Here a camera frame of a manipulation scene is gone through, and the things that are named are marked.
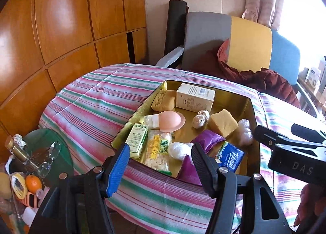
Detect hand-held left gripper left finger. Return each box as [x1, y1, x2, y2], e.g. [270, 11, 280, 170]
[29, 143, 131, 234]

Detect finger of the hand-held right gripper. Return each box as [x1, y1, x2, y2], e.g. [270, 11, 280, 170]
[291, 123, 326, 146]
[254, 125, 320, 153]

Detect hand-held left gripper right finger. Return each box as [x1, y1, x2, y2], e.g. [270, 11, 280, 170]
[191, 142, 291, 234]

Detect clear plastic ball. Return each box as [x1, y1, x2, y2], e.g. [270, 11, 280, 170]
[237, 119, 254, 146]

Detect white plastic ball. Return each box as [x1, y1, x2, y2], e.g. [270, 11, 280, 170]
[168, 142, 194, 161]

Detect blue tissue pack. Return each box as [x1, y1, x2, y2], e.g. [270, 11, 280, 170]
[215, 141, 245, 173]

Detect green yellow carton box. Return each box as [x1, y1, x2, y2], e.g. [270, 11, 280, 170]
[125, 123, 149, 159]

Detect clear snack packet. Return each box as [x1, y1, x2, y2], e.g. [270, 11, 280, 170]
[143, 129, 173, 174]

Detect smooth yellow sponge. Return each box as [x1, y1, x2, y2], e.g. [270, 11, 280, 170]
[207, 109, 239, 138]

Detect gold tin box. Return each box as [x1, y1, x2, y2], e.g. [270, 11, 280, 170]
[111, 80, 260, 186]

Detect white knotted cloth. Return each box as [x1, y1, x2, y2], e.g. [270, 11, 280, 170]
[192, 110, 210, 129]

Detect pink dome white bottle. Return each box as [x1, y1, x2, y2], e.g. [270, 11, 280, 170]
[144, 111, 186, 132]

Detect small cream carton box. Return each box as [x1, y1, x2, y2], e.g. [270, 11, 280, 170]
[176, 83, 216, 112]

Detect rough pale yellow sponge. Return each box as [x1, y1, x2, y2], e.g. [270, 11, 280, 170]
[151, 90, 177, 112]

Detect person's right hand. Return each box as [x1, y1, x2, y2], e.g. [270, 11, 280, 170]
[293, 182, 326, 227]

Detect wooden desk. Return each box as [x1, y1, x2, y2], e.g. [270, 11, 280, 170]
[298, 76, 326, 120]

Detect green glass side table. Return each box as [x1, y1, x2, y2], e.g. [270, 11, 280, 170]
[10, 128, 75, 181]

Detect dark red jacket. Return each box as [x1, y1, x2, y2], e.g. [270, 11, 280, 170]
[195, 38, 301, 108]

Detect white box with picture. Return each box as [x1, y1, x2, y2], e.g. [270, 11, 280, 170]
[304, 67, 322, 88]

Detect eyeglasses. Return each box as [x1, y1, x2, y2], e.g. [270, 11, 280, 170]
[38, 142, 62, 176]

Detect striped tablecloth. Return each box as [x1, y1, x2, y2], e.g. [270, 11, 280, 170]
[38, 64, 326, 234]

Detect small clear bottle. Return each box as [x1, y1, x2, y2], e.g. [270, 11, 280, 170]
[36, 187, 50, 199]

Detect orange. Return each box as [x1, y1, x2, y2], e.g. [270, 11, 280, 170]
[25, 175, 43, 194]

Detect orange plastic case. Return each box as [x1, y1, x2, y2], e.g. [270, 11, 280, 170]
[22, 192, 39, 208]

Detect grey yellow blue armchair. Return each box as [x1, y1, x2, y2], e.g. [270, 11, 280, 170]
[155, 12, 319, 118]

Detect white plastic bottle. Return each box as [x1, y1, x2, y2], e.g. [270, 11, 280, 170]
[23, 207, 39, 227]

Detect yellow tape roll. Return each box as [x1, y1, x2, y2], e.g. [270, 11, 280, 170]
[10, 173, 28, 198]

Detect crumpled white tissue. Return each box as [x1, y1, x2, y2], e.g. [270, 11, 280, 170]
[14, 134, 27, 147]

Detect brass bottle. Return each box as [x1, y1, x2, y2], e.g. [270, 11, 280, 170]
[5, 136, 30, 165]

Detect black rolled mat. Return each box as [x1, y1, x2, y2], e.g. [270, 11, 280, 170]
[164, 0, 189, 56]

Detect wooden wardrobe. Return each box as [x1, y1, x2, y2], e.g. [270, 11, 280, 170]
[0, 0, 149, 143]

